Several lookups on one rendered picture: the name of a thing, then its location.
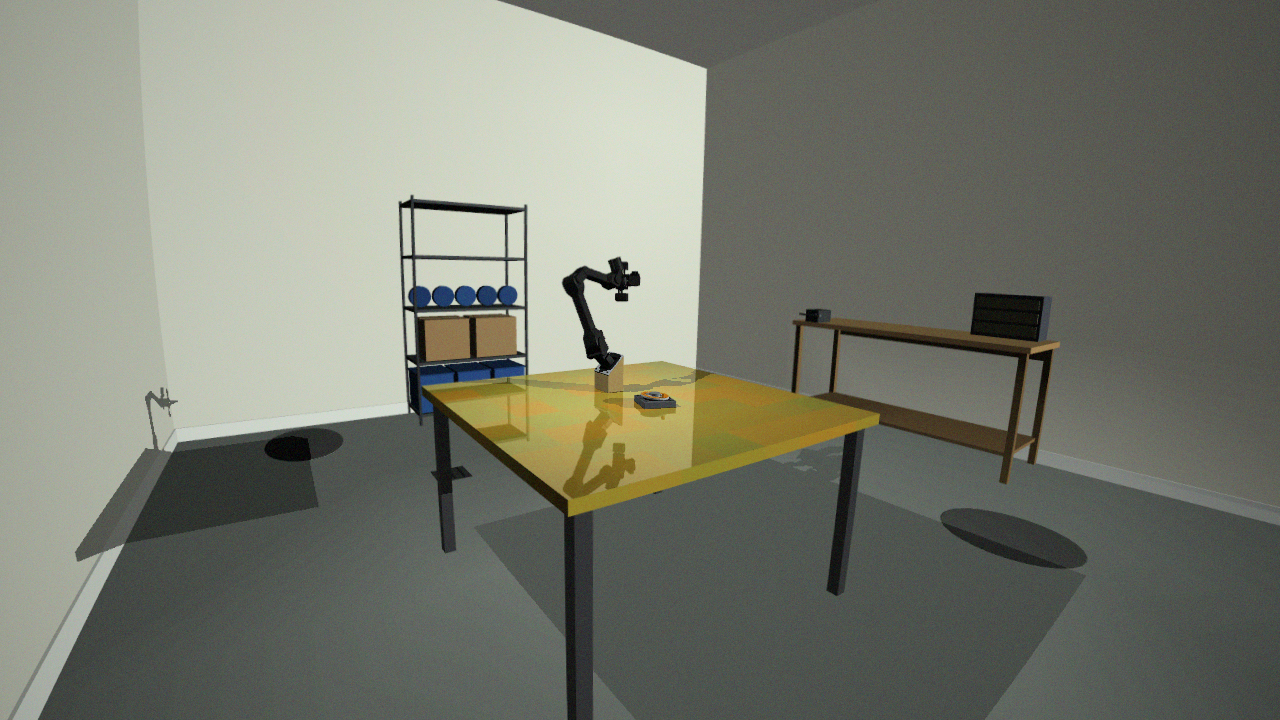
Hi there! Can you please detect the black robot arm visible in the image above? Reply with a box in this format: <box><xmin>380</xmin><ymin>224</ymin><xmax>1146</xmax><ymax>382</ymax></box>
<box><xmin>562</xmin><ymin>256</ymin><xmax>640</xmax><ymax>370</ymax></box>

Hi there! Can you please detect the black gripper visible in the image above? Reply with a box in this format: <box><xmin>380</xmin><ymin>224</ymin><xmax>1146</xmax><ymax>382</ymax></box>
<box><xmin>614</xmin><ymin>261</ymin><xmax>628</xmax><ymax>302</ymax></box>

